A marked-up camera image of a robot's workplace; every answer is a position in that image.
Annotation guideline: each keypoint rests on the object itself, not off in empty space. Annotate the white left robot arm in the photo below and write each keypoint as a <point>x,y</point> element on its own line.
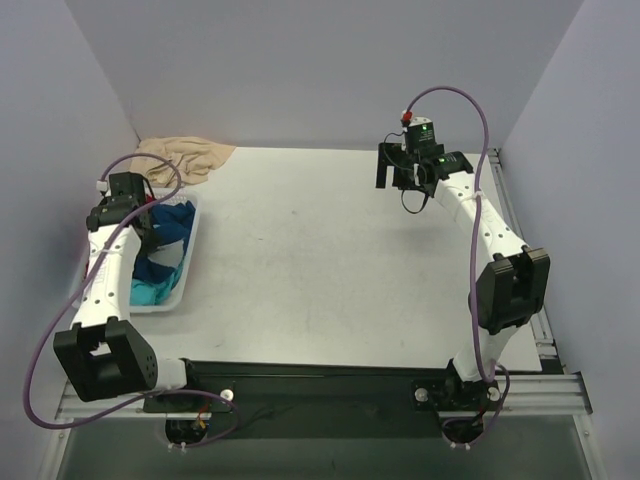
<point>102,353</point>

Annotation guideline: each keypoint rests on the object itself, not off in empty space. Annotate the turquoise t-shirt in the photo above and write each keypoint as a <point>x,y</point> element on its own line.
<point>152,294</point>

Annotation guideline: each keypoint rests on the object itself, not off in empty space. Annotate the white plastic laundry basket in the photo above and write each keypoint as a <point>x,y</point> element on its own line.
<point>177,293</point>

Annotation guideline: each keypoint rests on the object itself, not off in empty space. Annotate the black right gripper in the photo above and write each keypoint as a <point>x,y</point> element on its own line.
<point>397,163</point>

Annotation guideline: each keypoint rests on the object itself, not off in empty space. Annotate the beige t-shirt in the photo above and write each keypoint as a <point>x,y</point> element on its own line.
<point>194,158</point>

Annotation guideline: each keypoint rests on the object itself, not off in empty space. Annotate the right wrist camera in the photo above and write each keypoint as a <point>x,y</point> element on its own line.
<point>418,133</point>

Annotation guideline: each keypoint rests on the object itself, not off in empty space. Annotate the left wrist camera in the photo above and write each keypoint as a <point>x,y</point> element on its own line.
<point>127,188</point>

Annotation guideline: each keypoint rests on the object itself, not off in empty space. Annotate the navy blue mickey t-shirt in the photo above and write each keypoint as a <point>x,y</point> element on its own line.
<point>173,224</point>

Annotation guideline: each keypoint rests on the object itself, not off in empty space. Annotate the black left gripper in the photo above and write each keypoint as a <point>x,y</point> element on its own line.
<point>148,232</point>

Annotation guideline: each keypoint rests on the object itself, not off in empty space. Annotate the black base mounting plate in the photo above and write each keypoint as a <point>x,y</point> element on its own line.
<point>354,420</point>

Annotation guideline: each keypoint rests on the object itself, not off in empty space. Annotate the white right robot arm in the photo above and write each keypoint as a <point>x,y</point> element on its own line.
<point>508,278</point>

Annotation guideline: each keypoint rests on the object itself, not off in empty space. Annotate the aluminium frame rail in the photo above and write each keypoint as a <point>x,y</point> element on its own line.
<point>439,390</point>

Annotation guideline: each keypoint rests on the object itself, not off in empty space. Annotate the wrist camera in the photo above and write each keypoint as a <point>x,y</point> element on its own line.
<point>127,188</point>
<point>418,133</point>

